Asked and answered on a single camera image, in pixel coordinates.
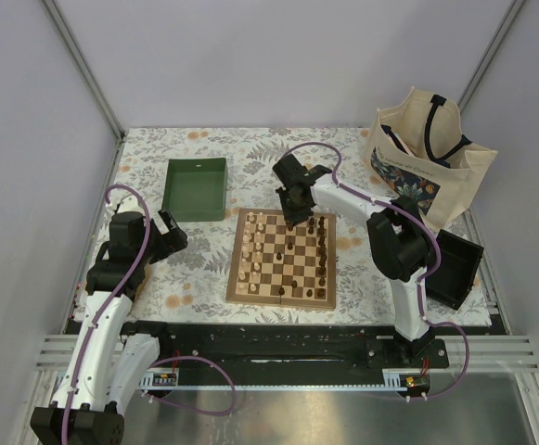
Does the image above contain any green rectangular tray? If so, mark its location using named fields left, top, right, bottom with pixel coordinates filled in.
left=161, top=158, right=227, bottom=223

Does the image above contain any purple cable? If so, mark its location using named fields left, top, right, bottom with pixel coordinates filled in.
left=283, top=142, right=470, bottom=402
left=58, top=184, right=237, bottom=445

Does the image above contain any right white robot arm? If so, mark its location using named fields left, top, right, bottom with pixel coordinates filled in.
left=273, top=154, right=441, bottom=367

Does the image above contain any wooden chess board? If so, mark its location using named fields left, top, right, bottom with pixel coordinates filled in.
left=226, top=209, right=337, bottom=311

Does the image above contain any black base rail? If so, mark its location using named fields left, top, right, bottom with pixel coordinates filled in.
left=121, top=321, right=449, bottom=387

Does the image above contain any beige floral tote bag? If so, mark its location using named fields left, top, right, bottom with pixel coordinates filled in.
left=359, top=88, right=497, bottom=230

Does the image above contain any black rectangular tray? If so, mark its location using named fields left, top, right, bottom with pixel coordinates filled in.
left=426, top=230, right=484, bottom=311

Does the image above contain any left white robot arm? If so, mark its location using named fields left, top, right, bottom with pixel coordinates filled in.
left=30, top=197, right=187, bottom=444

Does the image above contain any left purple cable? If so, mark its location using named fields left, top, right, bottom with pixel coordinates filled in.
left=58, top=184, right=237, bottom=445

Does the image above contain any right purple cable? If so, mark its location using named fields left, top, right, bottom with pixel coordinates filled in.
left=283, top=142, right=470, bottom=402

